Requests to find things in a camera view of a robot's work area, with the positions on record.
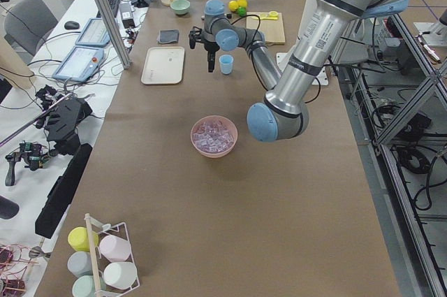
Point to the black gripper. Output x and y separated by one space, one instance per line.
209 46

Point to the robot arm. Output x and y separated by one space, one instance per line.
283 114

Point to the light blue plastic cup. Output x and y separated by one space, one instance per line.
226 64

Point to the pink bowl of ice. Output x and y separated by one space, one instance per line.
214 136

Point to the pink cup in rack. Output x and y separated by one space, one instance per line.
114 248

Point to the yellow cup in rack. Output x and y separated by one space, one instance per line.
78 239

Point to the white cup in rack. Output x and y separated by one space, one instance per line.
120 275

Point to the grey cup in rack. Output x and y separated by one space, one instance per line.
79 264

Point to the mint cup in rack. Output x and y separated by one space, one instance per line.
84 287

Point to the grey folded cloth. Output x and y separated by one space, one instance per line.
168 36

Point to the cream rabbit tray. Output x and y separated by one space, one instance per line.
163 66

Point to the green lime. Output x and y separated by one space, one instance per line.
241 11

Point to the yellow lemon near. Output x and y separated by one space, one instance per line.
233 6

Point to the yellow lemon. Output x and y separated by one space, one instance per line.
233 6
242 3

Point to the mint green bowl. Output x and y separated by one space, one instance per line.
180 7

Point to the yellow lemon far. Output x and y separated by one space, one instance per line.
242 3

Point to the wooden cutting board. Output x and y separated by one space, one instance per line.
273 30

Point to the lemon slice upper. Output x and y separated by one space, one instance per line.
273 14

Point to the black power adapter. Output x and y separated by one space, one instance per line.
126 14

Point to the teach pendant far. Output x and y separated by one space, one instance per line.
94 34

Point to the teach pendant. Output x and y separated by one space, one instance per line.
80 64
94 34

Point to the teach pendant near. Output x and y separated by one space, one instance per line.
80 64

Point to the black computer mouse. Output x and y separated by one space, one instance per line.
71 25

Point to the grey office chair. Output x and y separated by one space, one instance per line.
29 23

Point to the aluminium frame post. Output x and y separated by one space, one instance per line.
113 31

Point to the white wire cup rack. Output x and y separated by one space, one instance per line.
112 262

